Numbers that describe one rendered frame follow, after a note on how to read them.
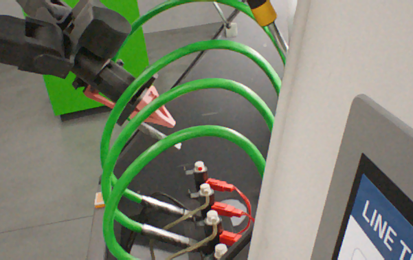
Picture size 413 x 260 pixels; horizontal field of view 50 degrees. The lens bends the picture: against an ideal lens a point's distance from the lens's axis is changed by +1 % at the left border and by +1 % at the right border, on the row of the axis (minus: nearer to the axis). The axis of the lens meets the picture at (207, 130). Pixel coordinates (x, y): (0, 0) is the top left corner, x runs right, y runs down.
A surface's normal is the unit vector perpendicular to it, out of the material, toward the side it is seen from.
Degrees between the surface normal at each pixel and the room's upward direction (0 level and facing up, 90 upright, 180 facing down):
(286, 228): 76
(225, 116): 90
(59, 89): 90
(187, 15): 90
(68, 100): 90
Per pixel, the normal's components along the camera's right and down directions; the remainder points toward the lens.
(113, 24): 0.59, -0.63
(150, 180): 0.14, 0.42
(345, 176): -0.98, -0.04
